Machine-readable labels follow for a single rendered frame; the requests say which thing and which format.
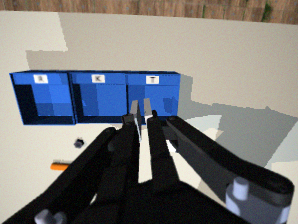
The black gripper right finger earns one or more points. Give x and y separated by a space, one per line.
256 194

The blue rack of bins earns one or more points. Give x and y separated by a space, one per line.
46 97

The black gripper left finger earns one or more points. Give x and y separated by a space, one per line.
74 189

